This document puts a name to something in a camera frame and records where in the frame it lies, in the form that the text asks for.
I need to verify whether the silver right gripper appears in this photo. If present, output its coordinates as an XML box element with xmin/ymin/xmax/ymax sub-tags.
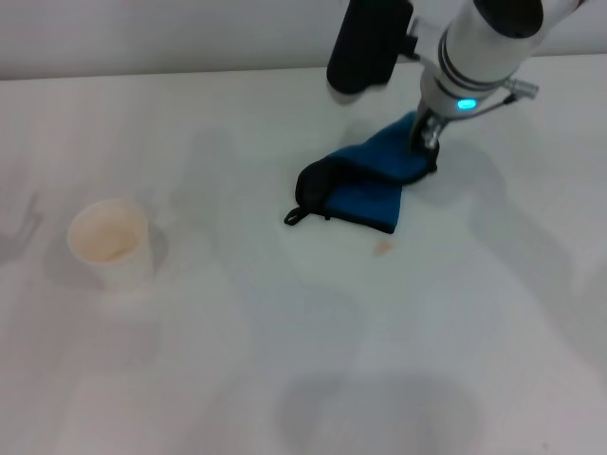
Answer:
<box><xmin>408</xmin><ymin>107</ymin><xmax>446</xmax><ymax>165</ymax></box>

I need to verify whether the blue rag with black trim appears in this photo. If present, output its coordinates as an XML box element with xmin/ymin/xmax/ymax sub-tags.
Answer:
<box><xmin>283</xmin><ymin>110</ymin><xmax>440</xmax><ymax>236</ymax></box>

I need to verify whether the white paper cup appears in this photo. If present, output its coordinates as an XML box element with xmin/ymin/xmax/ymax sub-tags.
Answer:
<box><xmin>66</xmin><ymin>198</ymin><xmax>156</xmax><ymax>296</ymax></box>

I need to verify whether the grey cable with metal plug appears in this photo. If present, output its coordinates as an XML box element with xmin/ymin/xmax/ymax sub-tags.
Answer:
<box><xmin>472</xmin><ymin>78</ymin><xmax>543</xmax><ymax>118</ymax></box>

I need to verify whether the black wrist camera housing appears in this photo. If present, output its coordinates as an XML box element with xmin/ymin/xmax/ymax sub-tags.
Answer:
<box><xmin>325</xmin><ymin>0</ymin><xmax>419</xmax><ymax>103</ymax></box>

